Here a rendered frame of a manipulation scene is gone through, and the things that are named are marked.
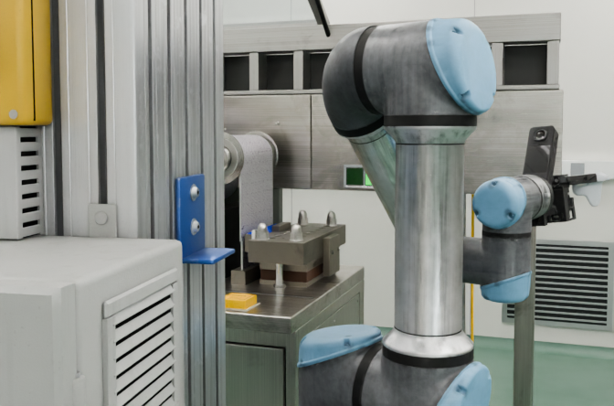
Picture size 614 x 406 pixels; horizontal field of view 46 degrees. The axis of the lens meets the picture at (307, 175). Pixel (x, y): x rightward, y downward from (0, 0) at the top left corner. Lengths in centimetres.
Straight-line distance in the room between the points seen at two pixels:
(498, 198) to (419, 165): 26
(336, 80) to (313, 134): 132
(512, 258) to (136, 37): 69
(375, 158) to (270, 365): 84
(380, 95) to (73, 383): 55
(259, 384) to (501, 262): 82
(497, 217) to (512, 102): 105
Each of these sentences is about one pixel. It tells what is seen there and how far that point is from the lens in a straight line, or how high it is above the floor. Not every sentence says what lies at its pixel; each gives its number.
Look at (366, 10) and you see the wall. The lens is 467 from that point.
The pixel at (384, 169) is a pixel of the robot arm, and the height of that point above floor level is 127.
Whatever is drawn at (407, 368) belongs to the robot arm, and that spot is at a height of 104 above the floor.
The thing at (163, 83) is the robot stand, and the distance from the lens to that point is 72.
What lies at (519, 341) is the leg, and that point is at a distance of 238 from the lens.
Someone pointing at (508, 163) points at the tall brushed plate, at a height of 123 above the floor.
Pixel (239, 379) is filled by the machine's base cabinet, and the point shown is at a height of 73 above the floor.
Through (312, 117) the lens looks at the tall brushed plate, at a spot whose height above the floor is 137.
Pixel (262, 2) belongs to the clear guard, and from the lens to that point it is 228.
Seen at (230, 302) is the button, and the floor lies 92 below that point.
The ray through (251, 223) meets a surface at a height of 106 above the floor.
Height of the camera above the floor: 133
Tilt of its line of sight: 4 degrees down
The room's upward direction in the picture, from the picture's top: straight up
